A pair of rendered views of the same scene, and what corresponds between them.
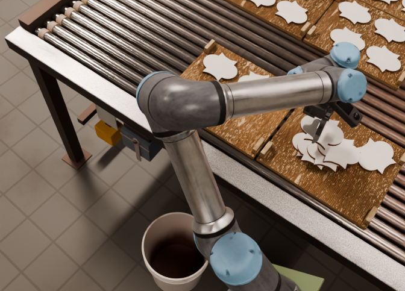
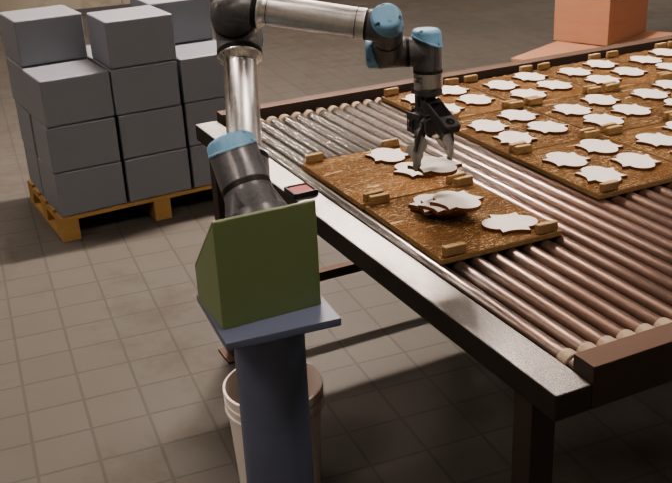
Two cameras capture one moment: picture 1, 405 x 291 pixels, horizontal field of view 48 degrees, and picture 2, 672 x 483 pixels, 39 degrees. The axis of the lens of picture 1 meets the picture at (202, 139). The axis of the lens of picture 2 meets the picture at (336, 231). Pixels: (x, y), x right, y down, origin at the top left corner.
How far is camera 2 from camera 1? 201 cm
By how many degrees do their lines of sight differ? 43
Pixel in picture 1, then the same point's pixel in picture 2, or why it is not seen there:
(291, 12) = (513, 137)
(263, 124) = (396, 190)
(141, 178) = not seen: hidden behind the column
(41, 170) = (187, 353)
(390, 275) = (440, 296)
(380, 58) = (596, 173)
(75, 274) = (149, 449)
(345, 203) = (434, 242)
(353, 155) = (469, 204)
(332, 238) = (396, 264)
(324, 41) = (535, 159)
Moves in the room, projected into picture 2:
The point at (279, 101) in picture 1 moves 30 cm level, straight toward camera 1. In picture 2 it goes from (310, 11) to (206, 32)
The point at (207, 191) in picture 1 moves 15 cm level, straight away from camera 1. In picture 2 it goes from (242, 110) to (280, 96)
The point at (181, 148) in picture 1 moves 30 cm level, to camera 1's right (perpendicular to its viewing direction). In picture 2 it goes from (231, 64) to (331, 76)
